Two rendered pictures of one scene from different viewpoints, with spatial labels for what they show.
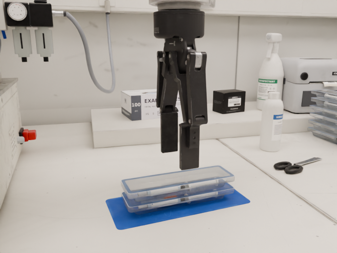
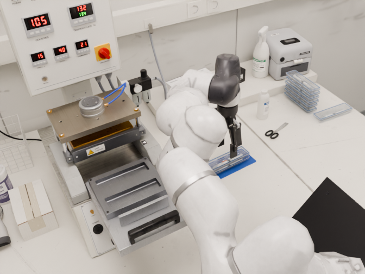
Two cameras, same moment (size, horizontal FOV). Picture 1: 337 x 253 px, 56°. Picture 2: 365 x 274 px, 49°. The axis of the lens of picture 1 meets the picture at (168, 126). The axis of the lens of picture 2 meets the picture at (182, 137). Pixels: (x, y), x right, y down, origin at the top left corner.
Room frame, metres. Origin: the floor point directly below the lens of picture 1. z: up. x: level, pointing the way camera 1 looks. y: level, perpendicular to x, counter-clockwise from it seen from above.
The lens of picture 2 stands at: (-0.67, 0.31, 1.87)
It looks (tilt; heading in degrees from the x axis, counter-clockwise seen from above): 39 degrees down; 352
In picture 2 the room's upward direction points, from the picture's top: 4 degrees counter-clockwise
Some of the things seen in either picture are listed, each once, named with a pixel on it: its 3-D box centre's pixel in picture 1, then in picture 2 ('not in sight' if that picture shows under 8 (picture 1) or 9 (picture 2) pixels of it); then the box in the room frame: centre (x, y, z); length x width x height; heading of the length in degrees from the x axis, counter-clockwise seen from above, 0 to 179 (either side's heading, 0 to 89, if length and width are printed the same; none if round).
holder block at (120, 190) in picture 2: not in sight; (128, 186); (0.22, 0.37, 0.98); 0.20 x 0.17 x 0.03; 109
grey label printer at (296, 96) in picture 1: (304, 83); (283, 53); (1.09, -0.47, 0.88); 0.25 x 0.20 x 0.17; 9
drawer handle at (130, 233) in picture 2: not in sight; (154, 226); (0.05, 0.31, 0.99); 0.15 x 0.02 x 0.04; 109
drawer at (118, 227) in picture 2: not in sight; (134, 198); (0.18, 0.35, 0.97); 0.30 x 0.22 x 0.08; 19
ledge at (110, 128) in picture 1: (221, 118); (230, 86); (1.02, -0.18, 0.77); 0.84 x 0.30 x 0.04; 105
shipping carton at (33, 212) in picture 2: not in sight; (32, 209); (0.38, 0.72, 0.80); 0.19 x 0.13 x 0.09; 15
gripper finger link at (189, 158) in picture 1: (189, 146); (233, 150); (0.45, -0.03, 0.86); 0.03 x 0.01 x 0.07; 111
